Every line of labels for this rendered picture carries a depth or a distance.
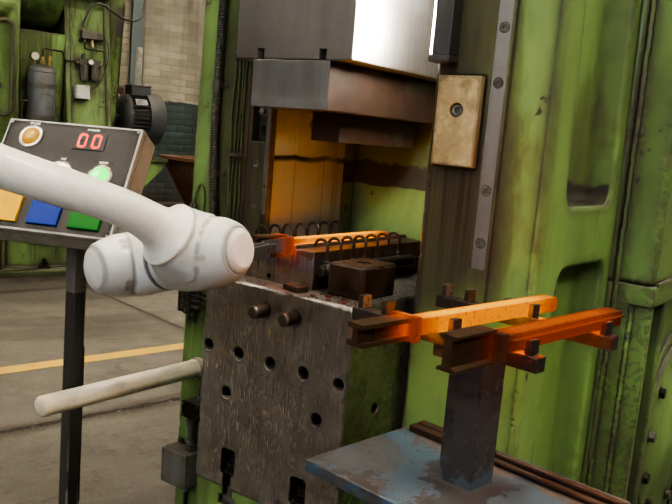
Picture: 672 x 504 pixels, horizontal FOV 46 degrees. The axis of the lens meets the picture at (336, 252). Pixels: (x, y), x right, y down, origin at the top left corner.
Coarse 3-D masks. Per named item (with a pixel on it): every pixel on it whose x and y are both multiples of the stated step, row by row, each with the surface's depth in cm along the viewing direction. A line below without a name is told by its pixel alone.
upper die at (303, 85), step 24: (264, 72) 161; (288, 72) 158; (312, 72) 154; (336, 72) 153; (360, 72) 160; (384, 72) 166; (264, 96) 162; (288, 96) 158; (312, 96) 154; (336, 96) 154; (360, 96) 161; (384, 96) 168; (408, 96) 175; (432, 96) 184; (408, 120) 177; (432, 120) 185
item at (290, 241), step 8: (352, 232) 181; (360, 232) 183; (368, 232) 184; (376, 232) 185; (384, 232) 187; (256, 240) 153; (288, 240) 158; (296, 240) 161; (304, 240) 163; (312, 240) 165; (288, 248) 159; (272, 256) 156; (280, 256) 158
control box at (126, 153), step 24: (24, 120) 186; (24, 144) 183; (48, 144) 183; (72, 144) 182; (96, 144) 181; (120, 144) 180; (144, 144) 182; (72, 168) 179; (120, 168) 177; (144, 168) 183; (24, 216) 176; (24, 240) 181; (48, 240) 178; (72, 240) 175; (96, 240) 172
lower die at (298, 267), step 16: (336, 240) 171; (368, 240) 180; (384, 240) 185; (416, 240) 190; (288, 256) 161; (304, 256) 158; (320, 256) 158; (336, 256) 163; (368, 256) 172; (384, 256) 178; (256, 272) 166; (272, 272) 164; (288, 272) 161; (304, 272) 159; (400, 272) 184; (416, 272) 190; (320, 288) 160
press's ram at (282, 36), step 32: (256, 0) 161; (288, 0) 156; (320, 0) 152; (352, 0) 147; (384, 0) 154; (416, 0) 163; (256, 32) 162; (288, 32) 157; (320, 32) 152; (352, 32) 148; (384, 32) 155; (416, 32) 165; (352, 64) 156; (384, 64) 157; (416, 64) 167
